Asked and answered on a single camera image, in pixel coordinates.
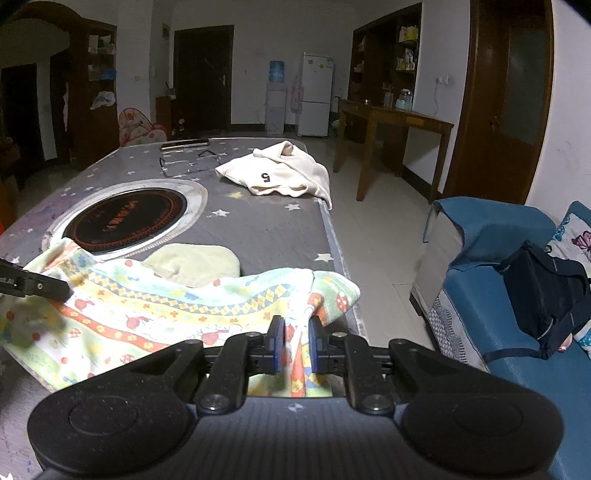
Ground grey star-print table cover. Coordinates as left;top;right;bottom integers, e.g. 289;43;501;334
0;136;370;480

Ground wooden wall shelf unit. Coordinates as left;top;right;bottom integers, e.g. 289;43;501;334
346;2;423;144

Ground round black induction hob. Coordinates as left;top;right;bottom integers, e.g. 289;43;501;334
42;181;208;259

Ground pink baby chair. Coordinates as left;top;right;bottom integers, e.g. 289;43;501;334
117;108;168;147

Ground tall wooden shelf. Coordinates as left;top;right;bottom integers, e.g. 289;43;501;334
69;21;120;164

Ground blue sofa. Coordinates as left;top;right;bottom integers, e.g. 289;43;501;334
411;196;591;480

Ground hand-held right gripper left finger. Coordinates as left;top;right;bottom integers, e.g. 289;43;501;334
117;315;286;414

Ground wooden door with glass pane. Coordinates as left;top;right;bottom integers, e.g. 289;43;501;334
443;0;555;206

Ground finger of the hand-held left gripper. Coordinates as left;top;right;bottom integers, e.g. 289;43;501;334
0;258;72;303

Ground butterfly-print pillow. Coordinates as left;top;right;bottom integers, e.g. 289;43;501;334
547;200;591;360

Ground black bag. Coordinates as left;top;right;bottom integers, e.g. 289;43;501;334
482;240;591;361

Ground white water dispenser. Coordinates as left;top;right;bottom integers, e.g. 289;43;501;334
265;83;287;134

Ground brown wooden side table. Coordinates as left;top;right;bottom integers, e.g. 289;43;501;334
332;98;455;204

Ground dark wooden door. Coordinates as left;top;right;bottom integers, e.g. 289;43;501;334
173;25;235;134

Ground white refrigerator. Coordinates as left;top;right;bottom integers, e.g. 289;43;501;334
298;52;334;138

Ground colourful patterned children's shirt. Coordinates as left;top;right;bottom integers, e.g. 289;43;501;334
0;237;362;398

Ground pink hanging cloth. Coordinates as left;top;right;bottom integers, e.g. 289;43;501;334
288;76;304;114

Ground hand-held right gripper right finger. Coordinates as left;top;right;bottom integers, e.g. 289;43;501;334
307;318;467;414

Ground eyeglasses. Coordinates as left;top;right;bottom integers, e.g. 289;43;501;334
158;149;223;179

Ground cream sweatshirt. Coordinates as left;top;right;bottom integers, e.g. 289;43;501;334
215;141;333;210

